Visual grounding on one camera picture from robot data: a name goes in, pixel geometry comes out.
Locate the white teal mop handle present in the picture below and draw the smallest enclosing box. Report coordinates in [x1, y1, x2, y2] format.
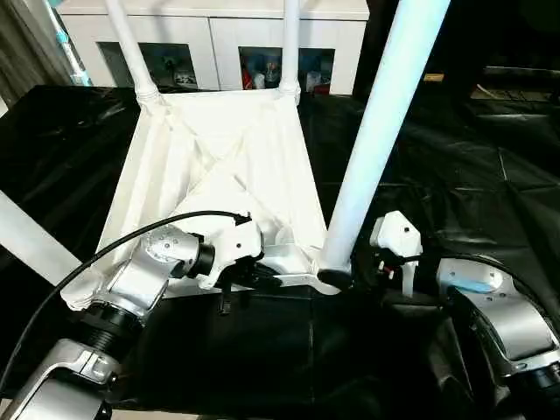
[51, 0, 92, 87]

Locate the white cabinet with glass doors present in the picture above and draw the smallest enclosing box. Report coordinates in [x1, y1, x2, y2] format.
[57, 0, 370, 95]

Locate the black work mat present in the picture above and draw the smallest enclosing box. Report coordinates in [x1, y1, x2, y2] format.
[0, 52, 560, 417]

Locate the black left wrist camera cable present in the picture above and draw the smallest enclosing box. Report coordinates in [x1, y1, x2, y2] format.
[0, 210, 253, 395]

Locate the white plastic table leg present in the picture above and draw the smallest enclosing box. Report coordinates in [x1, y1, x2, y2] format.
[317, 0, 452, 279]
[0, 191, 81, 286]
[278, 0, 304, 99]
[105, 0, 165, 108]

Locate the white plastic table top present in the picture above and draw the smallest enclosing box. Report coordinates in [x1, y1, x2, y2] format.
[61, 87, 355, 312]

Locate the grey curtain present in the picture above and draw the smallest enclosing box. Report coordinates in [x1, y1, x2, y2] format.
[0, 0, 73, 102]

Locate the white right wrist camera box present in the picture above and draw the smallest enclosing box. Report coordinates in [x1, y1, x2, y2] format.
[369, 210, 424, 298]

